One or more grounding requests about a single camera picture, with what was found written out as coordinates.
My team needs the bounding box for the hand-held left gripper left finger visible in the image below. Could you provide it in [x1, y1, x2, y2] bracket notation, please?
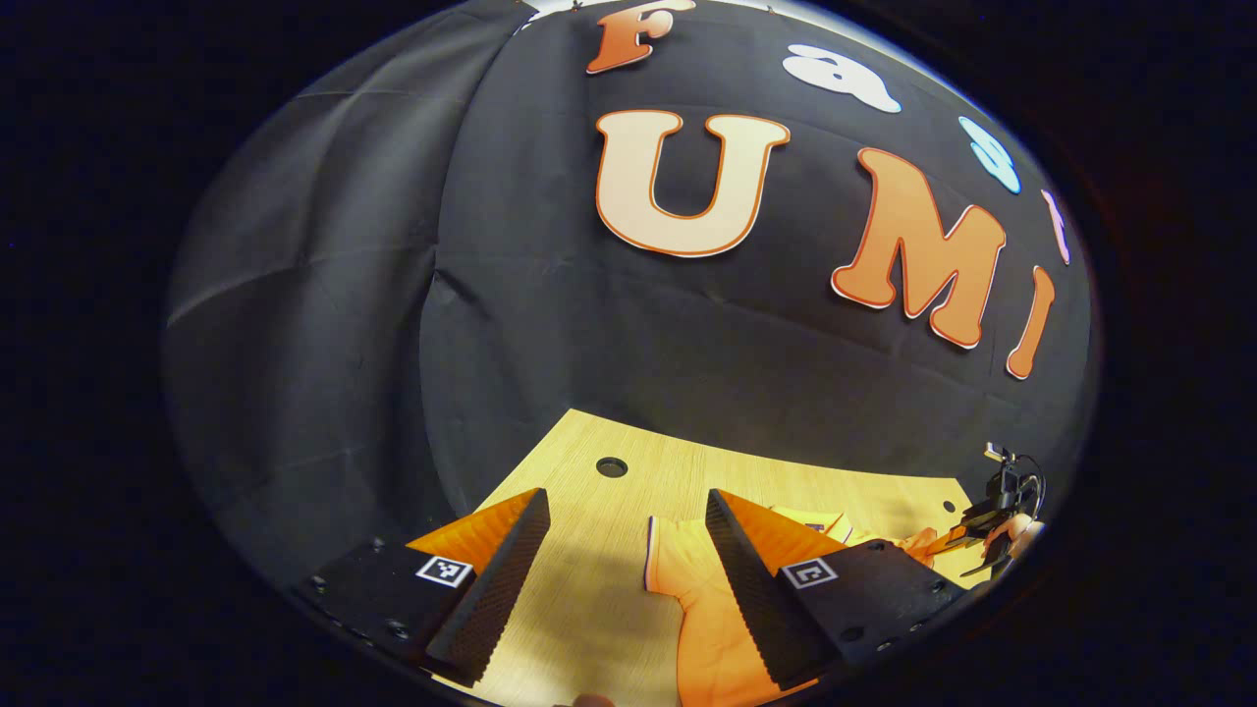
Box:
[295, 488, 551, 686]

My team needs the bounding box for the orange T-shirt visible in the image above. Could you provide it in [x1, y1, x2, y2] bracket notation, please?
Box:
[643, 506, 944, 707]

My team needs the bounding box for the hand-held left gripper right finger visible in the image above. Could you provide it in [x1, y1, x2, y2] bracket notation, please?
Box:
[705, 488, 968, 690]

